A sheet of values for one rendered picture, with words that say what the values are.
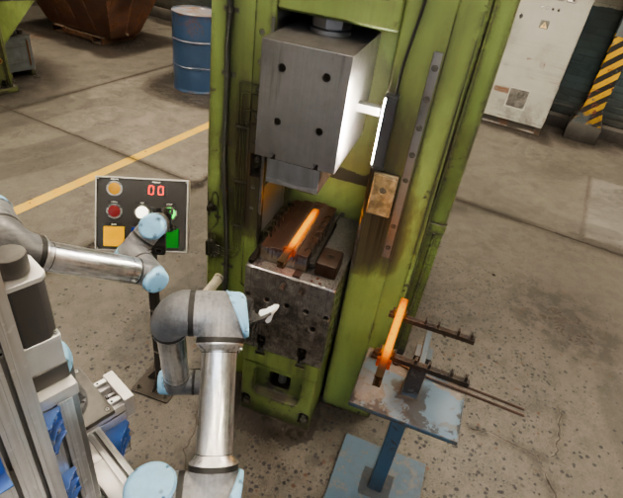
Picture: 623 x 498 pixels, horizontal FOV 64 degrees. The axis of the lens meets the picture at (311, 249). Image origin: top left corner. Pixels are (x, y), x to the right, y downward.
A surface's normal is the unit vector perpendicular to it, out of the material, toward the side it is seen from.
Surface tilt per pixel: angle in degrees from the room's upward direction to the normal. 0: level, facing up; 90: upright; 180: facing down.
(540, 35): 90
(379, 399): 0
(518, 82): 90
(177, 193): 60
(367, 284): 90
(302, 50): 90
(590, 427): 0
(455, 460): 0
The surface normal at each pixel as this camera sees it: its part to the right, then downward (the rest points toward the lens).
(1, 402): 0.73, 0.47
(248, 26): -0.31, 0.52
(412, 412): 0.12, -0.81
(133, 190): 0.16, 0.11
